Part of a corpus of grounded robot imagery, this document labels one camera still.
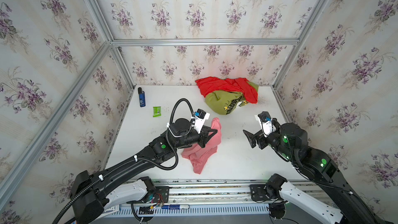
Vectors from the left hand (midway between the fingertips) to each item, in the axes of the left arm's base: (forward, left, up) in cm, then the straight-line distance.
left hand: (216, 128), depth 66 cm
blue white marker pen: (-26, +18, -26) cm, 41 cm away
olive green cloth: (+29, -9, -17) cm, 35 cm away
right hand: (0, -15, +3) cm, 15 cm away
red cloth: (+43, -28, -21) cm, 56 cm away
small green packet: (+30, +38, -30) cm, 57 cm away
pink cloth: (-5, +7, -18) cm, 20 cm away
